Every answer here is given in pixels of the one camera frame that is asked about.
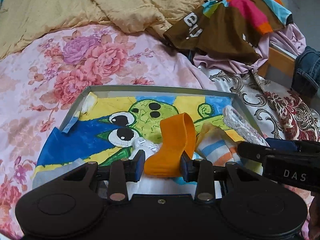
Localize orange sock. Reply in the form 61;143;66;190
144;113;196;178

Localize white maroon damask blanket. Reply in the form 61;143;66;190
199;66;319;142

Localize striped pastel sock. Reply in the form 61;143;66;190
195;122;242;167

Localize grey tray cartoon frog picture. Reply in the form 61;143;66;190
33;93;262;196

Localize white knitted cloth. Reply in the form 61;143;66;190
222;105;269;146

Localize blue denim jeans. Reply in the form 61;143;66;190
291;46;320;98

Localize lilac cloth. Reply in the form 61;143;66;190
193;23;306;74

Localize pink floral bedspread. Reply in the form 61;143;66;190
1;25;211;239

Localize brown multicolour shirt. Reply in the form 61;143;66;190
163;0;293;64

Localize beige dotted quilt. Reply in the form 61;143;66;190
1;0;201;57

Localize wooden bed frame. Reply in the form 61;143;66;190
258;44;296;77

